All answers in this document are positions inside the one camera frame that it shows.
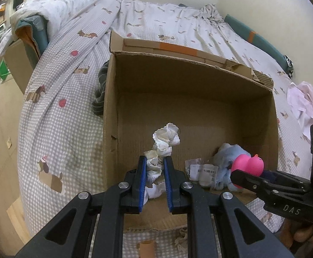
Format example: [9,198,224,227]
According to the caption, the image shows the black white patterned cloth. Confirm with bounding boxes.
[284,54,294,80]

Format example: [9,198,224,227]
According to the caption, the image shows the pink rubber duck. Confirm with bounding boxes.
[231,154,265,178]

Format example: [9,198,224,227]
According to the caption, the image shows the brown cardboard storage box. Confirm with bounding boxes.
[5,39,41,96]

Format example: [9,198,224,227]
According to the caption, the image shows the pink clothing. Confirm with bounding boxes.
[287,81,313,137]

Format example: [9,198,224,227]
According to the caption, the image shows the teal folded blanket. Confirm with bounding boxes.
[14,15,50,60]

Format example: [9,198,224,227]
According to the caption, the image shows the light blue fluffy scrunchie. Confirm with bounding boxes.
[213,143,247,192]

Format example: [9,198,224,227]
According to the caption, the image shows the teal pillow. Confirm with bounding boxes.
[223,14,287,65]

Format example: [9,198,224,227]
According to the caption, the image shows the green plastic stool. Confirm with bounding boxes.
[0,59,11,81]

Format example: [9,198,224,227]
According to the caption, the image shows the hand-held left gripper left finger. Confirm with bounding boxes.
[15,155,149,258]

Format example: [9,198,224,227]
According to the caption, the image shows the beige lace scrunchie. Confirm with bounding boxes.
[174,227,189,250]

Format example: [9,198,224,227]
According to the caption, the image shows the person's right hand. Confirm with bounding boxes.
[281,218,313,250]

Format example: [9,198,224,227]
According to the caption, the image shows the checked dog print bed sheet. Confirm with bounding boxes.
[17,0,313,258]

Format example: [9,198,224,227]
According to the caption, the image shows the white duvet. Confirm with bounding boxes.
[10,0,106,41]

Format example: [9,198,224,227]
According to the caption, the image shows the dark grey striped cloth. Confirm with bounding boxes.
[92,60,110,117]

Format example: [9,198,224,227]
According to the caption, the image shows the white scrunchie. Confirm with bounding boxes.
[143,123,181,205]

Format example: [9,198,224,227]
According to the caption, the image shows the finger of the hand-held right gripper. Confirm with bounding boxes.
[263,170,311,190]
[230,168,311,208]

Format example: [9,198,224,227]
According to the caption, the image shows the clear plastic packet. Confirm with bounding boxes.
[185,160,219,187]

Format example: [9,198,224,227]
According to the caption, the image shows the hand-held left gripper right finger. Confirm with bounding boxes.
[164,156,294,258]

